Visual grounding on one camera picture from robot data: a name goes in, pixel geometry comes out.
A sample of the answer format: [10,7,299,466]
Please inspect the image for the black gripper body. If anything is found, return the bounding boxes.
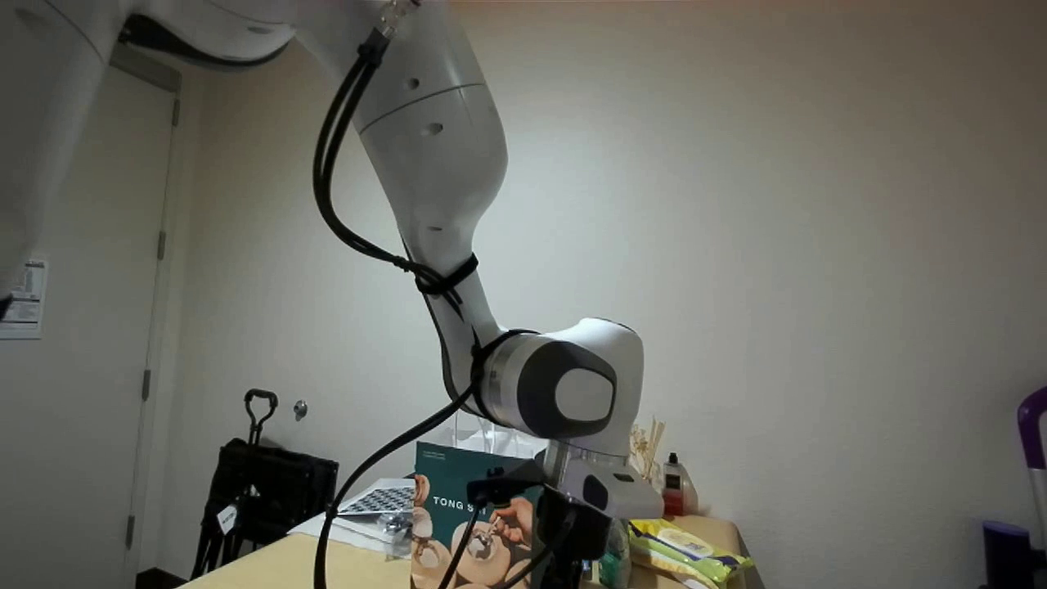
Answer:
[533,489,614,589]

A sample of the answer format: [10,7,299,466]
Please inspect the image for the teal donut print paper bag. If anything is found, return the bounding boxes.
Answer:
[406,427,549,589]

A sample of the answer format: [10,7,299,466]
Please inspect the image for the black trolley bag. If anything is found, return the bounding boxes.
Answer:
[190,386,343,581]

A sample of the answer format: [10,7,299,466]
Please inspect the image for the red sauce bottle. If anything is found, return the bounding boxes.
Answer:
[662,448,690,522]

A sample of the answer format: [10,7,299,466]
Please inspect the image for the yellow green snack packets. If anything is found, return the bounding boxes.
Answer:
[624,515,758,589]

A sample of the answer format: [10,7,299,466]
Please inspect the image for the dried reed sticks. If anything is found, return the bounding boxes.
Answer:
[629,416,670,484]

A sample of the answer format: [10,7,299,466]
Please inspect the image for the white room door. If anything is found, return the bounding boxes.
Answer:
[0,59,183,589]

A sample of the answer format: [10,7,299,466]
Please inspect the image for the white paper door sign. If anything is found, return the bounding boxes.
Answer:
[0,254,53,344]

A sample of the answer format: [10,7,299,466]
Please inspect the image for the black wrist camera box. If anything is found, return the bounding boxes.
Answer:
[465,466,549,515]

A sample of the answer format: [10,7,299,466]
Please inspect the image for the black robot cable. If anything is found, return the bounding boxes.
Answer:
[306,25,515,589]

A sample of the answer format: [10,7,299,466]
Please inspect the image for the purple vacuum handle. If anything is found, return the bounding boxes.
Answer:
[1011,383,1047,550]

